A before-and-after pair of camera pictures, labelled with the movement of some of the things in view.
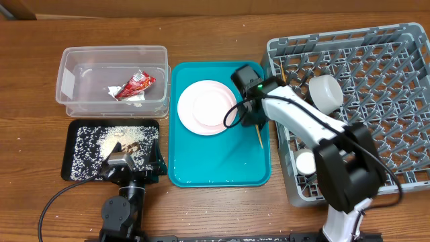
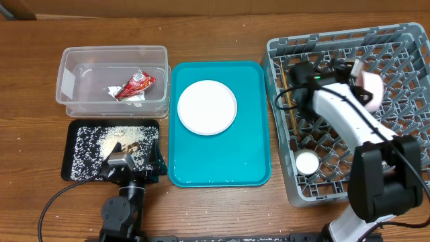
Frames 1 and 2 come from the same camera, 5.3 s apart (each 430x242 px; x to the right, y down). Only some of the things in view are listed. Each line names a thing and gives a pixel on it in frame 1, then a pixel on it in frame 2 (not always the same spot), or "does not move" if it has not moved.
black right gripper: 256,120 to 364,95
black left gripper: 152,176 does not move
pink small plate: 210,107 to 373,83
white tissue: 140,96 does not move
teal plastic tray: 233,158 does not move
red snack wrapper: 140,81 does not move
